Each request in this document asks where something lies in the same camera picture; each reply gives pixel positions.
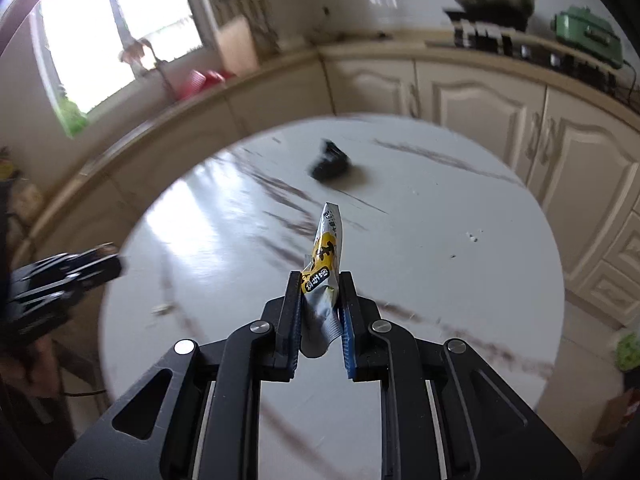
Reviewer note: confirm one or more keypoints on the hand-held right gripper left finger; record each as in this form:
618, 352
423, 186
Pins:
295, 320

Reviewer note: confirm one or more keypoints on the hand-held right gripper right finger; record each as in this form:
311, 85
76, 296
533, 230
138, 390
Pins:
347, 340

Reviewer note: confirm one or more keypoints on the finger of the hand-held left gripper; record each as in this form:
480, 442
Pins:
95, 265
45, 305

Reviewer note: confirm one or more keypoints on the yellow silver snack packet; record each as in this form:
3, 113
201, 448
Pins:
325, 260

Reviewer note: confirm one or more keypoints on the round marble table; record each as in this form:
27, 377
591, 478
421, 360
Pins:
425, 260

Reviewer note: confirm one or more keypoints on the green dish soap bottle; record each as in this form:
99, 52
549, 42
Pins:
72, 117

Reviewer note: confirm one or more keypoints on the black gold snack wrapper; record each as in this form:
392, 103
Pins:
327, 162

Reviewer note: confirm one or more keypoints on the metal faucet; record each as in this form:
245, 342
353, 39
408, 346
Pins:
162, 75

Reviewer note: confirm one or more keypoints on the red plastic basket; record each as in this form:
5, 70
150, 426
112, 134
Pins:
195, 85

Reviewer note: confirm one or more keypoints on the sliding window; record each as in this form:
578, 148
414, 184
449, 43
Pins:
80, 35

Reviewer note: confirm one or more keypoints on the pink rag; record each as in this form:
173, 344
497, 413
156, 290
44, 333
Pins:
135, 50

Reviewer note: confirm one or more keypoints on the wooden cutting board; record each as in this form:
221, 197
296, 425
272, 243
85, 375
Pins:
237, 45

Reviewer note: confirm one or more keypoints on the cream lower cabinets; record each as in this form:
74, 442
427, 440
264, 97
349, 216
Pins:
475, 95

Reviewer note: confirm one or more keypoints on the green plastic bag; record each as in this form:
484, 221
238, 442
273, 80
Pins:
629, 352

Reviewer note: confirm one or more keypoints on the beige kitchen countertop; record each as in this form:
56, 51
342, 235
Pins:
375, 47

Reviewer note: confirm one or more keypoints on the black gas stove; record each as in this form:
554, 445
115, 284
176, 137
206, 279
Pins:
550, 57

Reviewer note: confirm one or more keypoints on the green electric cooker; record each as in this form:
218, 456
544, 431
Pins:
590, 35

